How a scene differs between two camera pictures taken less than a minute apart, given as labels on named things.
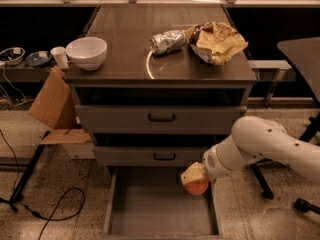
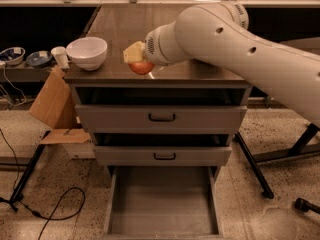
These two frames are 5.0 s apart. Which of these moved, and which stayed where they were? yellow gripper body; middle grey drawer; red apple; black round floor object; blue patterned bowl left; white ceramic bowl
Moved: yellow gripper body; red apple
Stayed: middle grey drawer; white ceramic bowl; blue patterned bowl left; black round floor object
